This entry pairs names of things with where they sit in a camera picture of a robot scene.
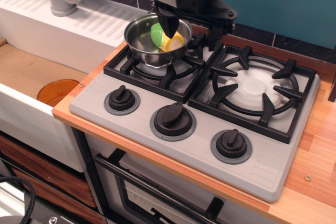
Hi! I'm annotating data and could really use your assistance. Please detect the yellow green toy corncob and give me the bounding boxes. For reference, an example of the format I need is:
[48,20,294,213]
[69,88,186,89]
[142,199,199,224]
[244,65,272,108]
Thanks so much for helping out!
[150,23,184,52]

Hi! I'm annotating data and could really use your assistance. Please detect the black burner grate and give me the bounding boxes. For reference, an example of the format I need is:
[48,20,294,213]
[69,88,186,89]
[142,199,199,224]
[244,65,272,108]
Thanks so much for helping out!
[188,45,320,144]
[103,33,224,103]

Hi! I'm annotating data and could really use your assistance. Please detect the black stove knob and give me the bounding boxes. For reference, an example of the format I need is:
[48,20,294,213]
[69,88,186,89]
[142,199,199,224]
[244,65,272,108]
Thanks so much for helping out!
[150,102,197,142]
[104,85,141,116]
[211,129,253,165]

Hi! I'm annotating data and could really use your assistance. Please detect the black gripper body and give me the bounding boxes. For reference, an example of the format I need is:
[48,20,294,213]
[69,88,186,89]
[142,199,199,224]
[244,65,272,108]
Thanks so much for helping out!
[153,0,237,31]

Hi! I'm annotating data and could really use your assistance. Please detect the black left stove knob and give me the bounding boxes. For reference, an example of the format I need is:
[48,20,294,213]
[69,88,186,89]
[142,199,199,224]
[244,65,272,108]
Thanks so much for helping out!
[104,85,141,116]

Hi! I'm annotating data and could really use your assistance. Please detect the toy oven door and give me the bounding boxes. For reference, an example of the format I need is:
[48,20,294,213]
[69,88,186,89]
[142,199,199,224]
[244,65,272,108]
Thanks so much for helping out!
[85,133,279,224]

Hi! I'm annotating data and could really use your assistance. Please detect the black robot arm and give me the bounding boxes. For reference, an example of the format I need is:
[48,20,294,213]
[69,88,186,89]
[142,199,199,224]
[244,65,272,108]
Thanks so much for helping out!
[153,0,238,51]

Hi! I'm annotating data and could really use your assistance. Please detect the small steel pot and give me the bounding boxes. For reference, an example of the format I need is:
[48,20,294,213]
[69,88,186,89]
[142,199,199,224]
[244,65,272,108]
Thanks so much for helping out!
[124,14,193,68]

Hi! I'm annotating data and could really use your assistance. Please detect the black middle stove knob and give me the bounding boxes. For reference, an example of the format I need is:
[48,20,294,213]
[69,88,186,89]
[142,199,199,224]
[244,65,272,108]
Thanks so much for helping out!
[150,102,197,142]

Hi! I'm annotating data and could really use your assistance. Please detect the grey toy stove top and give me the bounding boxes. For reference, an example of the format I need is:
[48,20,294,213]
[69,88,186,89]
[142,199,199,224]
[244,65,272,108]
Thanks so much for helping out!
[68,39,321,204]

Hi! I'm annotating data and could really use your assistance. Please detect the white toy sink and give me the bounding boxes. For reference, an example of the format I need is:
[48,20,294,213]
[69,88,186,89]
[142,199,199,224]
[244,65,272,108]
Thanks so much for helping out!
[1,0,145,172]

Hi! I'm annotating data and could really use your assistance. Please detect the wooden drawer fronts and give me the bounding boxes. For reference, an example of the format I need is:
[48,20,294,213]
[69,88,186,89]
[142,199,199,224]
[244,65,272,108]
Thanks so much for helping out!
[1,132,103,223]

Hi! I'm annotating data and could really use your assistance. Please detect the black right burner grate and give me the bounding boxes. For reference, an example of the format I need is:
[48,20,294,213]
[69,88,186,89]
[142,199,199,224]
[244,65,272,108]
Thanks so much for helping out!
[188,45,320,144]

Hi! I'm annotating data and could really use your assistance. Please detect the black cable lower left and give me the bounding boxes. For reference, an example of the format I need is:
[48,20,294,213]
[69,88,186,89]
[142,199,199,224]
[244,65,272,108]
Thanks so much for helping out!
[0,176,36,224]

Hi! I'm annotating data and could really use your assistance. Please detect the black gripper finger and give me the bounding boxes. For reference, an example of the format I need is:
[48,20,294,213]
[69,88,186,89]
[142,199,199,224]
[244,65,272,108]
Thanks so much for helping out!
[156,7,179,38]
[207,23,227,51]

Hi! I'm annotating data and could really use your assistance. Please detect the black left burner grate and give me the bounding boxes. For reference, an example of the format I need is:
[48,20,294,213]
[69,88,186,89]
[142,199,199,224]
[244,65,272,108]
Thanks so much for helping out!
[103,33,224,103]

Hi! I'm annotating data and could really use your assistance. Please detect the orange plastic plate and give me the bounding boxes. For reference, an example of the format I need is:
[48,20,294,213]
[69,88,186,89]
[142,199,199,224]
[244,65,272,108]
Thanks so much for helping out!
[37,79,79,107]

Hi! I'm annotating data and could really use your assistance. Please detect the black right stove knob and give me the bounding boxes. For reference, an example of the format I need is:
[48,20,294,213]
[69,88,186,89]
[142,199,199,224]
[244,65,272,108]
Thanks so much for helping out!
[211,129,253,165]

